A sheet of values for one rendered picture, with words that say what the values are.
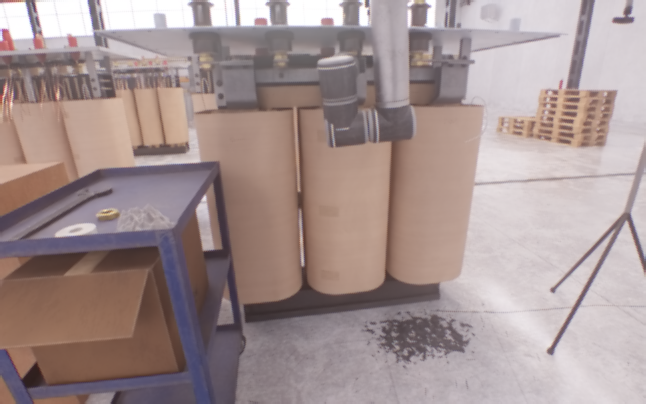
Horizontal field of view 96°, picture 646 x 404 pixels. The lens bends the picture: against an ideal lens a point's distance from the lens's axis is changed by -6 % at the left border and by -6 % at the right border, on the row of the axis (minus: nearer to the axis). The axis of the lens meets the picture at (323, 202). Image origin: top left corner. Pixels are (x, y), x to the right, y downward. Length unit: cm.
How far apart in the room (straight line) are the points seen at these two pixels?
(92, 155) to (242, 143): 222
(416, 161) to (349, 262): 56
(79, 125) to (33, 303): 265
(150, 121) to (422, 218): 621
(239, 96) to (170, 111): 568
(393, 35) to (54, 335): 99
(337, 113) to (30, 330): 84
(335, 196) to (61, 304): 99
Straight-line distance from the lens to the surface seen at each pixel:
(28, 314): 79
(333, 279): 155
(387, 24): 95
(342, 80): 93
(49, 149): 355
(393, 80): 96
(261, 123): 128
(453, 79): 151
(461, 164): 154
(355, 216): 141
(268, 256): 145
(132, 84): 732
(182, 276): 70
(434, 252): 165
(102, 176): 138
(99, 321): 71
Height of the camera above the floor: 115
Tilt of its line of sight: 20 degrees down
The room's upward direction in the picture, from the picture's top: 1 degrees counter-clockwise
